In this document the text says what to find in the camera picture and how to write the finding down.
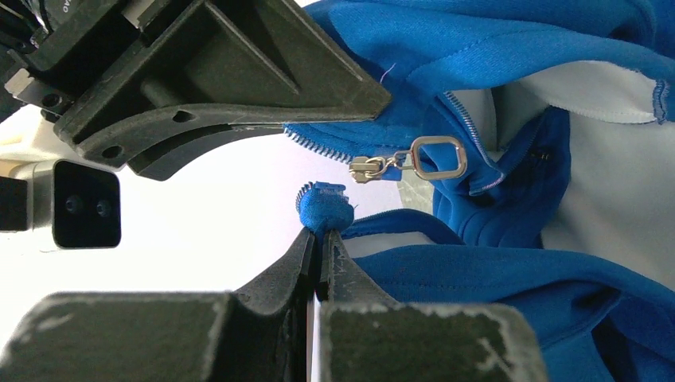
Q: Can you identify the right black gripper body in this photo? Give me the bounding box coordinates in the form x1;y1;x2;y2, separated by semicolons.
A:
1;1;174;122

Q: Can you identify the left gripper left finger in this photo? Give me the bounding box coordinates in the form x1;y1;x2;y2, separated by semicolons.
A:
1;229;316;381

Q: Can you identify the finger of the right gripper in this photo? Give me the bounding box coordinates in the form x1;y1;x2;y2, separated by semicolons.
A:
127;124;283;181
55;1;391;168

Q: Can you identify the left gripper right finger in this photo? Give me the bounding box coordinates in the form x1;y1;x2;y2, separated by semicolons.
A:
318;231;548;381

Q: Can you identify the blue zip jacket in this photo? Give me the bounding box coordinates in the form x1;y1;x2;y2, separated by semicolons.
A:
285;1;674;381

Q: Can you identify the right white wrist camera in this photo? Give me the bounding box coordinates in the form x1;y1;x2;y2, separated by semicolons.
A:
1;106;122;252

